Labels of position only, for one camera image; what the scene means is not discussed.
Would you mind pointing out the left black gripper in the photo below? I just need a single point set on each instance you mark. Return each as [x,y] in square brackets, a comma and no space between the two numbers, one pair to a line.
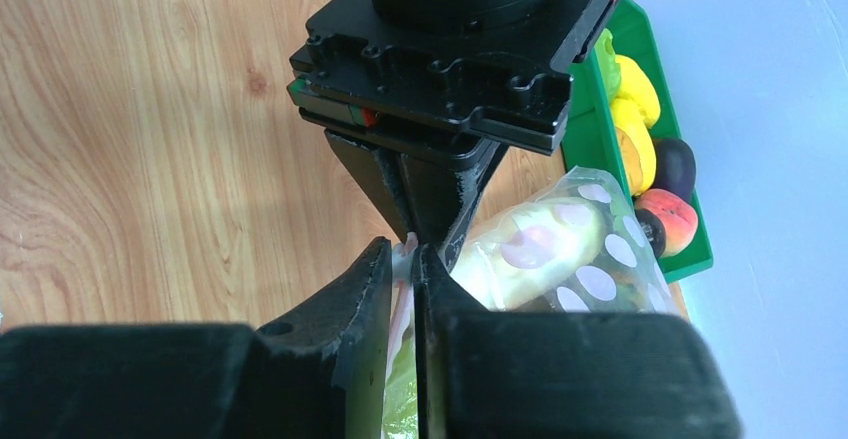
[431,77]

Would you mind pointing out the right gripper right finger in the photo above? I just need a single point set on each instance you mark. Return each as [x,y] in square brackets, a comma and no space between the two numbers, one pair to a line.
[484,374]

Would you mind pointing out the green fake pear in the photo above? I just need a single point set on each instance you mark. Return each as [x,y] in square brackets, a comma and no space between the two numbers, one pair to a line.
[400,409]

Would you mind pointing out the red yellow fake peach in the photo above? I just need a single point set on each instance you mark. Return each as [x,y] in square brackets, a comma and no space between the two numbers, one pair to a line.
[679,218]

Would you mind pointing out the dark fake passion fruit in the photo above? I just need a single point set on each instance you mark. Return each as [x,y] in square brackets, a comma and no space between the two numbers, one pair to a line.
[654,230]

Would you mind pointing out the green plastic tray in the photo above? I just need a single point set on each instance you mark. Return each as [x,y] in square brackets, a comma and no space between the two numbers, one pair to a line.
[590,136]

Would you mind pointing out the clear dotted zip bag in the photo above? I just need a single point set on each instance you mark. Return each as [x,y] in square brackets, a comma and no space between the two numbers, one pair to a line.
[625,276]

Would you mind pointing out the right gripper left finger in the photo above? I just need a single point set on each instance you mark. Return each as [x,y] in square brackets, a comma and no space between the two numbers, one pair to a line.
[317,371]

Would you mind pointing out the dark purple fake eggplant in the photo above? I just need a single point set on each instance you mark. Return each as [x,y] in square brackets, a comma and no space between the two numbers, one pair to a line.
[676,167]

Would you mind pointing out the yellow fake potato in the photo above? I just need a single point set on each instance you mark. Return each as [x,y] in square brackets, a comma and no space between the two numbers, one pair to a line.
[635,146]

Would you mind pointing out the yellow fake mango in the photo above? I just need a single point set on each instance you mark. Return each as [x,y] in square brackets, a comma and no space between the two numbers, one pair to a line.
[635,86]

